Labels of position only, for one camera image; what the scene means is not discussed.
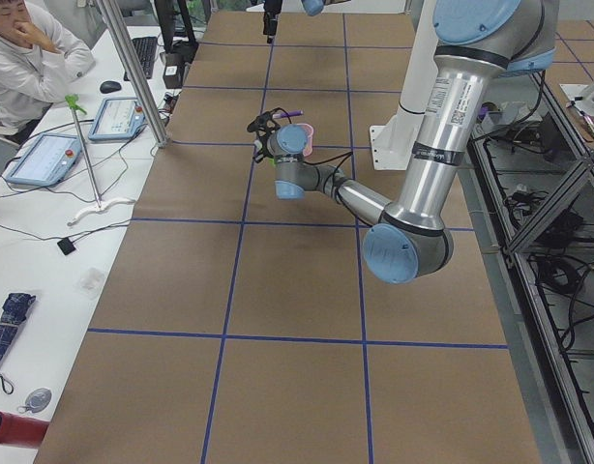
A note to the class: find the clear plastic small box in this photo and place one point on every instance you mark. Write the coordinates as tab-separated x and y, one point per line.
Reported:
91	283

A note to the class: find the person in white hoodie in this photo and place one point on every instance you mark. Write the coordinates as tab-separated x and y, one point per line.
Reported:
39	59

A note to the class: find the near teach pendant tablet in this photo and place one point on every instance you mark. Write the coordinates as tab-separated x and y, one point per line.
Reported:
48	160

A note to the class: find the black keyboard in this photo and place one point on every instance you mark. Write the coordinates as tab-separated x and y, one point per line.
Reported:
146	52

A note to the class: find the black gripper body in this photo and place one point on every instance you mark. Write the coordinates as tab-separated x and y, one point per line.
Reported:
262	146
270	11

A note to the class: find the red cylinder bottle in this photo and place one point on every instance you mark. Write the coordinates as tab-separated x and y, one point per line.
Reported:
21	432

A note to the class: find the pink mesh pen holder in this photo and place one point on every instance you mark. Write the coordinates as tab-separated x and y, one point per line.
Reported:
309	131

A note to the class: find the far teach pendant tablet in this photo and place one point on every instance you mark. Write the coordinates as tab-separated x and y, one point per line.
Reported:
118	119

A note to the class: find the folded navy umbrella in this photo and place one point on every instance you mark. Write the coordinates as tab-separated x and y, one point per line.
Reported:
14	312

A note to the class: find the round grey keychain tag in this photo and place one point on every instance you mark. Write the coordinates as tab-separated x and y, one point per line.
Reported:
36	401

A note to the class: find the silver reacher grabber tool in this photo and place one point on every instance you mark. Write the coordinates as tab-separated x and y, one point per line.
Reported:
100	206

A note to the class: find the aluminium frame post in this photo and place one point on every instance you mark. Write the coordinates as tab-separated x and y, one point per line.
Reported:
119	33

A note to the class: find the black computer mouse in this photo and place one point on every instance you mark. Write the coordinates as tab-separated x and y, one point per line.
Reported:
110	86

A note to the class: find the small black square device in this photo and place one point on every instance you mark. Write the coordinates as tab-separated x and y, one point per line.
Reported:
66	245

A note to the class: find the purple highlighter pen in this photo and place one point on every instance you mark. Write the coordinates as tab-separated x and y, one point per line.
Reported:
287	114

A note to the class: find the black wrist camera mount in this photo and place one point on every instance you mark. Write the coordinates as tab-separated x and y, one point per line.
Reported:
264	124

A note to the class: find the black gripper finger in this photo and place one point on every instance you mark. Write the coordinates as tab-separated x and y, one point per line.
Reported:
270	31

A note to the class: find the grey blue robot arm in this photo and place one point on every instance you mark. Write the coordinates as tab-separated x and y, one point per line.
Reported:
469	43
311	7

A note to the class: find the teach pendant tablet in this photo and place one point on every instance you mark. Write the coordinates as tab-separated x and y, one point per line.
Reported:
48	160
118	119

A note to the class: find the black box white label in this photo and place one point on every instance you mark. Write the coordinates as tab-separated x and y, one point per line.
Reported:
173	70

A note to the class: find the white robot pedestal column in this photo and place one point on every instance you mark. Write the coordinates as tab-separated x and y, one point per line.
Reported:
391	145

